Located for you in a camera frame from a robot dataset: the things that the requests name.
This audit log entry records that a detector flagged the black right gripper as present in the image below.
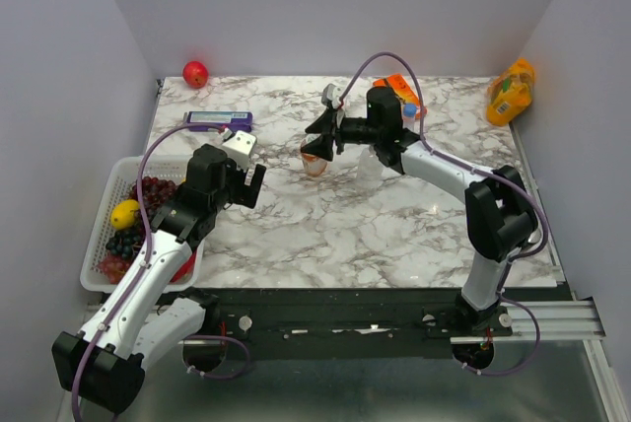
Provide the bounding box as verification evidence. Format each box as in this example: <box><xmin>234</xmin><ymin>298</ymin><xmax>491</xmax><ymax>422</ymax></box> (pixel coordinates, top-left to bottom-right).
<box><xmin>300</xmin><ymin>108</ymin><xmax>381</xmax><ymax>164</ymax></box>

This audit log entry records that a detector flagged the orange drink bottle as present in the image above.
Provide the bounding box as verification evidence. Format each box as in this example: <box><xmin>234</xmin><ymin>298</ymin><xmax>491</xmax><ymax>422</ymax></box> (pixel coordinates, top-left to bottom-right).
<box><xmin>300</xmin><ymin>134</ymin><xmax>328</xmax><ymax>177</ymax></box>

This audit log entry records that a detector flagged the clear bottle blue label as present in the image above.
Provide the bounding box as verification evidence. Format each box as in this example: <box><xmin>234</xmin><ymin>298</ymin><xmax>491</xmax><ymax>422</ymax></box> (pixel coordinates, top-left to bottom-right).
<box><xmin>401</xmin><ymin>104</ymin><xmax>419</xmax><ymax>132</ymax></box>

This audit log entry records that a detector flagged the blue bottle cap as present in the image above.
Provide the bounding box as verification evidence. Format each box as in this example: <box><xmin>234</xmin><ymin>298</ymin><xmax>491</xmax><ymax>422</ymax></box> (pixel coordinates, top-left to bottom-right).
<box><xmin>402</xmin><ymin>104</ymin><xmax>418</xmax><ymax>117</ymax></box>

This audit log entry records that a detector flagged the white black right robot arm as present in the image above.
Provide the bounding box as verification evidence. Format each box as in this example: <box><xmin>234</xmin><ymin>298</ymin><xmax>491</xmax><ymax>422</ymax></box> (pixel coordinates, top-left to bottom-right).
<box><xmin>301</xmin><ymin>84</ymin><xmax>538</xmax><ymax>335</ymax></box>

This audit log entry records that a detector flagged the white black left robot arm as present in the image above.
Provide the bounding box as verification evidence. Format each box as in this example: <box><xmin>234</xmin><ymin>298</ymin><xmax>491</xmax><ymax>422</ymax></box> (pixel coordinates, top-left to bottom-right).
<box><xmin>52</xmin><ymin>135</ymin><xmax>266</xmax><ymax>419</ymax></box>

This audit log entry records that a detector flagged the purple white box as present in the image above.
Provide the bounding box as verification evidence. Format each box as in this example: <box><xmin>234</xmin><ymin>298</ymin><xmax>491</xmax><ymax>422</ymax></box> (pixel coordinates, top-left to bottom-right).
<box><xmin>183</xmin><ymin>110</ymin><xmax>253</xmax><ymax>132</ymax></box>

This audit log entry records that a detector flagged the white plastic basket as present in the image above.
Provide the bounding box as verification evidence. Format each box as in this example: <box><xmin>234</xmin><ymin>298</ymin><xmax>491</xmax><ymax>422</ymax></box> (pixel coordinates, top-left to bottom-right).
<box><xmin>80</xmin><ymin>155</ymin><xmax>188</xmax><ymax>294</ymax></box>

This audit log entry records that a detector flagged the orange razor box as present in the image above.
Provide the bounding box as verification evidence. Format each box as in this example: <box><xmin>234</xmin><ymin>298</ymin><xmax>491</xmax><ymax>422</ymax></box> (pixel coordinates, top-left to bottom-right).
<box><xmin>373</xmin><ymin>74</ymin><xmax>427</xmax><ymax>119</ymax></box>

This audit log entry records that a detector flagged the red grape bunch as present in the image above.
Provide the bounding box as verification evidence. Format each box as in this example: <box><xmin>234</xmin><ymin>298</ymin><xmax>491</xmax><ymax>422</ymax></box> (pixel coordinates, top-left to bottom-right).
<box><xmin>127</xmin><ymin>176</ymin><xmax>177</xmax><ymax>226</ymax></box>

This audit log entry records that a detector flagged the red toy fruit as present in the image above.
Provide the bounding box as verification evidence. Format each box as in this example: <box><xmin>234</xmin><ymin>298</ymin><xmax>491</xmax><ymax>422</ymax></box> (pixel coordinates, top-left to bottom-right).
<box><xmin>171</xmin><ymin>252</ymin><xmax>196</xmax><ymax>283</ymax></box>

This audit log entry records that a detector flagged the red apple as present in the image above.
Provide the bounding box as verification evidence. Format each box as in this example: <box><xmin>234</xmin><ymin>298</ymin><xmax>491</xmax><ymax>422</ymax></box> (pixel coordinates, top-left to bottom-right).
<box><xmin>182</xmin><ymin>61</ymin><xmax>209</xmax><ymax>89</ymax></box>

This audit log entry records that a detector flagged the yellow lemon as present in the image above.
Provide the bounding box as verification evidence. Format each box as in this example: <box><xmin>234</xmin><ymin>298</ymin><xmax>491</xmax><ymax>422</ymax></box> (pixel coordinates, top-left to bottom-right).
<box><xmin>109</xmin><ymin>199</ymin><xmax>140</xmax><ymax>231</ymax></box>

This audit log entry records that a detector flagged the dark grape bunch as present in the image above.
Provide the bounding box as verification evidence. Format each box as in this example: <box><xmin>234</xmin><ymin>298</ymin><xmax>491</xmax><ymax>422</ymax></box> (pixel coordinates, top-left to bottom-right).
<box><xmin>105</xmin><ymin>228</ymin><xmax>145</xmax><ymax>261</ymax></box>

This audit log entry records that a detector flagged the yellow snack bag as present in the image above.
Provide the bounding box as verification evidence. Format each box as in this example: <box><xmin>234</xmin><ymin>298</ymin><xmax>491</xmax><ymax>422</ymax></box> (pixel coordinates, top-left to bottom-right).
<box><xmin>486</xmin><ymin>58</ymin><xmax>535</xmax><ymax>127</ymax></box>

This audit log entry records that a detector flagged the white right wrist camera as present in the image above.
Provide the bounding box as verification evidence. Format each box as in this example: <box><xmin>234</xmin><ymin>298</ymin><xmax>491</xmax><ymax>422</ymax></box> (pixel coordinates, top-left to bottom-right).
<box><xmin>321</xmin><ymin>84</ymin><xmax>344</xmax><ymax>110</ymax></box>

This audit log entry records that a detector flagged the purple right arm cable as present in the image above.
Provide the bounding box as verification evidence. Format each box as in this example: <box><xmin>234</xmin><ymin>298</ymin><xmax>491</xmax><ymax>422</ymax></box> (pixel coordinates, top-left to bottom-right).
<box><xmin>339</xmin><ymin>51</ymin><xmax>548</xmax><ymax>377</ymax></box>

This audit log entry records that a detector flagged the black mounting rail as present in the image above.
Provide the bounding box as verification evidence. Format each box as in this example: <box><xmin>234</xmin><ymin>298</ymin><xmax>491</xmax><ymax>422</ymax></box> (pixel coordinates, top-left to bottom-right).
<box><xmin>181</xmin><ymin>288</ymin><xmax>513</xmax><ymax>361</ymax></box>

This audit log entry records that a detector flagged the aluminium rail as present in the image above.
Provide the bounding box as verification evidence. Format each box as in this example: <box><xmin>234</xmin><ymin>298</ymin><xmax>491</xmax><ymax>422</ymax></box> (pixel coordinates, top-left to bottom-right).
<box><xmin>440</xmin><ymin>301</ymin><xmax>605</xmax><ymax>344</ymax></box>

